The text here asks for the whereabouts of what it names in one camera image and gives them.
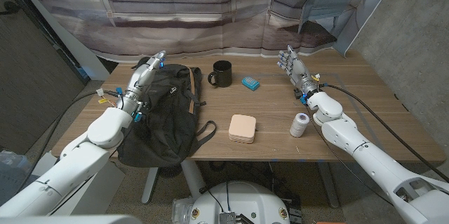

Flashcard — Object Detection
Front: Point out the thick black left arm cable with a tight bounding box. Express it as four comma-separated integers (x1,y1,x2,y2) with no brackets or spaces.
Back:
13,89,122,197

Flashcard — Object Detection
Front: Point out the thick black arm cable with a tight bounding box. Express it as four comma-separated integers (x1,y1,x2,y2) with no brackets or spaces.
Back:
319,83,449,184
13,89,122,197

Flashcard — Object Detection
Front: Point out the white tape roll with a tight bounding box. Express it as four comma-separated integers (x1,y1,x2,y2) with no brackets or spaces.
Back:
289,112,311,138

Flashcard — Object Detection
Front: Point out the clear plastic container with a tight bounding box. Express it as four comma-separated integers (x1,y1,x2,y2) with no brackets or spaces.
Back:
171,197,194,224

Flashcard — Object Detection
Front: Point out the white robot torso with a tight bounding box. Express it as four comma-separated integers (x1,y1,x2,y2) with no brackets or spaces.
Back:
189,180,291,224

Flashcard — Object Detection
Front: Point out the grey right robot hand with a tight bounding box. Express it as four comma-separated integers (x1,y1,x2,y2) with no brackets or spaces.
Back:
276,44,322,95

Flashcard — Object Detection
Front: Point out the grey slanted table leg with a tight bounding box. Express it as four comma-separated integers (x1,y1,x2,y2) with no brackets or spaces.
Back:
317,162,340,209

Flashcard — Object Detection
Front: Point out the white slanted table leg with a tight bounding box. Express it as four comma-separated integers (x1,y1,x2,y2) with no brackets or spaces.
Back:
141,166,159,205

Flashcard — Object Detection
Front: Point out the black cup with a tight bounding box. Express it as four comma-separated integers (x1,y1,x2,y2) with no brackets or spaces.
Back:
207,60,233,88

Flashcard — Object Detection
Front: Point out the pink jewelry box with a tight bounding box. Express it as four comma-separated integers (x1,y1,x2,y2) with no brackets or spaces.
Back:
228,114,257,145

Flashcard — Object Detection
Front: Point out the white table column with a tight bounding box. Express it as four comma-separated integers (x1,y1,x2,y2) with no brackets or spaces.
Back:
180,159,207,200

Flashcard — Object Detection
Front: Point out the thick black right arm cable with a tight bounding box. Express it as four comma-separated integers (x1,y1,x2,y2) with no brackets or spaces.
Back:
319,83,449,184

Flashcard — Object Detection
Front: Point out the person's leg in jeans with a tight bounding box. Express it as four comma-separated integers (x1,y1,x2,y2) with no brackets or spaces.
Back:
0,157,31,206

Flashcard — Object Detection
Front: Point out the white backdrop stand post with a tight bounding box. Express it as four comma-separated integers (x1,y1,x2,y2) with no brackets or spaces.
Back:
8,0,111,81

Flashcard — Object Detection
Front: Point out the blue ridged small object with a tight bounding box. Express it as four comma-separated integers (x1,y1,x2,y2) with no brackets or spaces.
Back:
241,76,261,91

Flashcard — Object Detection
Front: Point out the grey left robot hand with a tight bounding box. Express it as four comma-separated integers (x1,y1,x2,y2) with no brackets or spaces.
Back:
119,50,168,114

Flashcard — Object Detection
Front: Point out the black backpack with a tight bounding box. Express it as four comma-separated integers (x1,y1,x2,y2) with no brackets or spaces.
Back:
117,57,217,168

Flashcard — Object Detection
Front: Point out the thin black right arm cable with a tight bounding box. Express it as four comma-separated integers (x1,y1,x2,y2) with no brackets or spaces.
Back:
304,106,396,206

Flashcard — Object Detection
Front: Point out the printed sofa backdrop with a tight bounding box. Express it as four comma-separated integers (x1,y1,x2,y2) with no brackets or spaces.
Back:
8,0,403,63

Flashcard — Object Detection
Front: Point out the white floor board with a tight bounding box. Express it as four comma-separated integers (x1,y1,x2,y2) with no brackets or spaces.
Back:
34,152,126,216

